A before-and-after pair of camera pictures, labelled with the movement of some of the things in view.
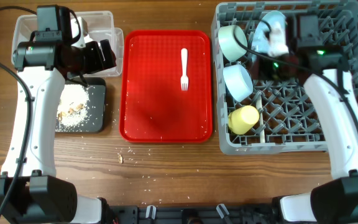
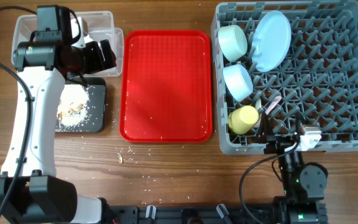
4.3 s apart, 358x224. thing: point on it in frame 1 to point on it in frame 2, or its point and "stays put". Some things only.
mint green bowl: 230,48 stays put
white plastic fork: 184,79 to 273,104
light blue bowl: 237,81 stays put
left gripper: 97,63 stays put
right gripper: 263,68 to 278,143
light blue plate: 271,36 stays put
